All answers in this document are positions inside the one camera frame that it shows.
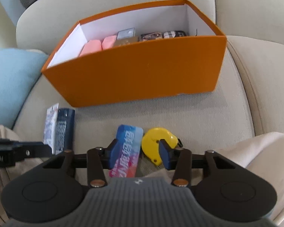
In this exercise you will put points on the white hand cream tube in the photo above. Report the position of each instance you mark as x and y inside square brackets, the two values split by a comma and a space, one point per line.
[50, 126]

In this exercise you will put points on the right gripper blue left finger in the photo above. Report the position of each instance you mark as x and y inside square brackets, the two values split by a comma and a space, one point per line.
[98, 160]

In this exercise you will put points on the light blue cushion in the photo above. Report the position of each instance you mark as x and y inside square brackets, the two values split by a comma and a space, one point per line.
[19, 71]

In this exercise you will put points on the pink cylinder cup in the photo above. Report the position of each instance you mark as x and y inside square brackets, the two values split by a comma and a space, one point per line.
[91, 46]

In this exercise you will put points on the blue pink card tin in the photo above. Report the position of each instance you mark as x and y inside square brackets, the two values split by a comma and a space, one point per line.
[129, 141]

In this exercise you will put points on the orange cardboard box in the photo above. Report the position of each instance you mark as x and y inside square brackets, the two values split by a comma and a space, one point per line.
[140, 70]

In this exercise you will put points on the dark blue tube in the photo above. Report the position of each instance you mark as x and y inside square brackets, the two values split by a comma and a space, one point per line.
[64, 130]

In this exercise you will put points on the yellow tape measure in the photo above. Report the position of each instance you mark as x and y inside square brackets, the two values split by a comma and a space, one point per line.
[150, 143]

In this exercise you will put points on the silver grey small box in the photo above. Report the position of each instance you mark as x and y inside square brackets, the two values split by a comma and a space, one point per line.
[127, 33]

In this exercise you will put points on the illustrated picture tin box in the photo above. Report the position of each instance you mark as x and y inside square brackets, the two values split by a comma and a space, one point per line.
[150, 36]

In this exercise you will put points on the pink pump bottle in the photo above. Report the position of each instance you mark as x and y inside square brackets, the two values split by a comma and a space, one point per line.
[108, 42]

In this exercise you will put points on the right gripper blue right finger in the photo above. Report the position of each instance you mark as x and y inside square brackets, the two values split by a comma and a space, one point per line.
[178, 160]

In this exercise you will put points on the gold jewellery box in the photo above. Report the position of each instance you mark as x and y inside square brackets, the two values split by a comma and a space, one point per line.
[126, 41]

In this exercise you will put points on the black plaid glasses case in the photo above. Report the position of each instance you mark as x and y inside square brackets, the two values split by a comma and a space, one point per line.
[173, 34]

